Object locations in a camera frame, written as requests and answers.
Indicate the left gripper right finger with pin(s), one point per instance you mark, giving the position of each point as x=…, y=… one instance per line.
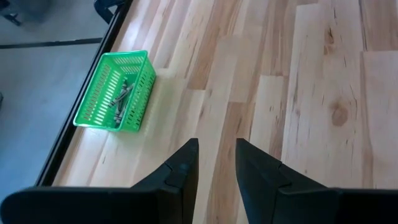
x=280, y=202

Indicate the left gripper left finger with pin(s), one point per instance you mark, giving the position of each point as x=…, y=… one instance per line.
x=161, y=202

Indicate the grey crayon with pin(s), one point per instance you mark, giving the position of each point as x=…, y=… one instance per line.
x=121, y=96
x=123, y=88
x=118, y=116

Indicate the green plastic basket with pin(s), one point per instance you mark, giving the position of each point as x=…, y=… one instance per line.
x=143, y=93

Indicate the black table frame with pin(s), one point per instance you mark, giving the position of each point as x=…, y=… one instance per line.
x=58, y=155

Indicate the black frame clamp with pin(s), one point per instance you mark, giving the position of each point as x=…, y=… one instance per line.
x=105, y=9

